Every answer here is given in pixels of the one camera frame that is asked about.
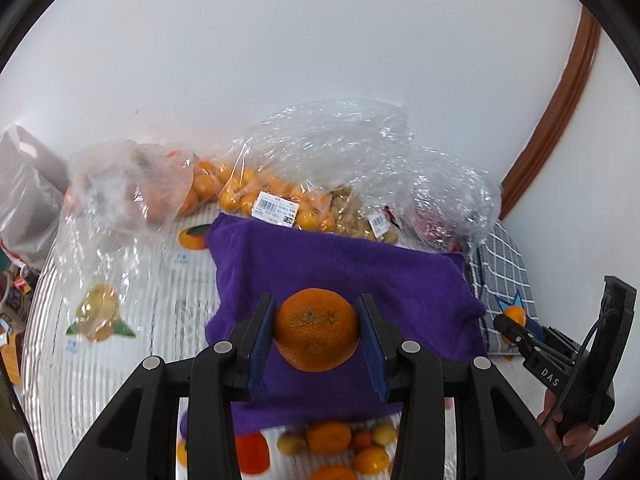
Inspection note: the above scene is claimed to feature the person's right hand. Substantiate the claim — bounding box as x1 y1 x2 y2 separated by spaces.
537 390 597 462

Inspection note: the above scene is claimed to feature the clear crinkled plastic bag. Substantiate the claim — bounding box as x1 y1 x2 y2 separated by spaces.
343 146 502 256

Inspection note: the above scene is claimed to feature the small red fruit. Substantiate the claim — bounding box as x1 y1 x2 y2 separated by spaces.
349 427 372 454

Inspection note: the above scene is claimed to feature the small green-brown kiwi fruit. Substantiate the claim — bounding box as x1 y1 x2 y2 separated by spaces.
277 432 308 457

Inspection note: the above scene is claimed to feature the brown wooden door frame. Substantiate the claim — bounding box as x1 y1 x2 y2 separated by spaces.
500 6 602 220

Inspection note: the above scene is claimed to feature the grey checked cloth blue star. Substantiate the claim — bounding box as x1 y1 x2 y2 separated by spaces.
466 221 538 356

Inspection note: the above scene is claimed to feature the small clear plastic bag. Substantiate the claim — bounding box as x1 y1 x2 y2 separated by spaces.
53 140 197 342

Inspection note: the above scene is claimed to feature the large orange mandarin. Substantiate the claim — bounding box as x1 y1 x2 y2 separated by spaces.
273 288 359 373

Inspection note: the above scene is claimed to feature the purple towel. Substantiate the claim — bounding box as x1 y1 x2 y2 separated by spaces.
205 214 487 436

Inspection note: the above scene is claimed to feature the white plastic bag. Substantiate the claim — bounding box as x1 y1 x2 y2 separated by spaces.
1 125 68 269

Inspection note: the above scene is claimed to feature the clear bag of oranges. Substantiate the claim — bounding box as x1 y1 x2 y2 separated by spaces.
188 99 411 244

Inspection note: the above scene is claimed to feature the black cable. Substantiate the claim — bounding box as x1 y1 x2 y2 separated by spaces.
0 358 44 480

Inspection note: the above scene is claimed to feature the orange with green stem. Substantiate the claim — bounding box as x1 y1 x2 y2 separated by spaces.
309 465 358 480

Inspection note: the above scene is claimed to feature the small orange kumquat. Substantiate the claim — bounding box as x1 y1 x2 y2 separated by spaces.
370 422 398 448
503 306 526 328
352 445 390 476

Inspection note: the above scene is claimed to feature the fruit print tablecloth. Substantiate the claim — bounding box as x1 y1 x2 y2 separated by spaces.
19 204 482 480

